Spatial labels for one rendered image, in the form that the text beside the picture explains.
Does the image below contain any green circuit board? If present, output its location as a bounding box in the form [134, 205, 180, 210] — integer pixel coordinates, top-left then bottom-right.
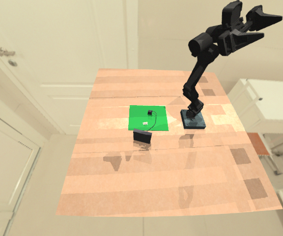
[128, 105, 169, 131]

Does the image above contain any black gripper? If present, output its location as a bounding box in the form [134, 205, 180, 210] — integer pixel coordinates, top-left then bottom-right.
[215, 5, 283, 56]

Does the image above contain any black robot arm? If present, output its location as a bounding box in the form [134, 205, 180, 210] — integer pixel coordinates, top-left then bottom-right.
[182, 0, 244, 119]

